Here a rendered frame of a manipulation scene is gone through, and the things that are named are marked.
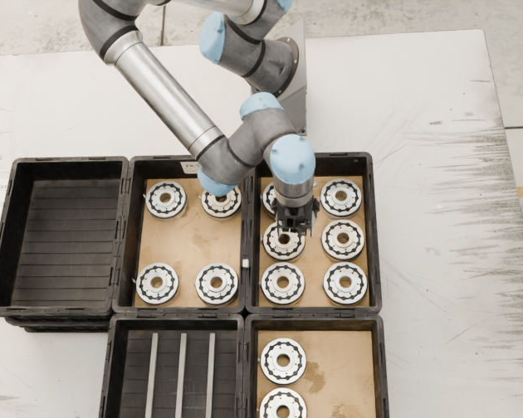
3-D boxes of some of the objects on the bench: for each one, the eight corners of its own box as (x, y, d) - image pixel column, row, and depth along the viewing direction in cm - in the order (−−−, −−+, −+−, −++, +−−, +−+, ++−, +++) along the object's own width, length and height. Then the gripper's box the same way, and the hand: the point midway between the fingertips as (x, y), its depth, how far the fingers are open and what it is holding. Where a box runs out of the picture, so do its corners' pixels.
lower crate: (48, 196, 172) (31, 177, 161) (150, 194, 170) (140, 175, 159) (24, 334, 156) (2, 323, 145) (136, 334, 154) (124, 323, 143)
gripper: (261, 215, 113) (268, 252, 133) (325, 215, 112) (322, 253, 132) (263, 174, 117) (269, 216, 136) (325, 174, 116) (322, 217, 135)
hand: (295, 221), depth 134 cm, fingers open, 5 cm apart
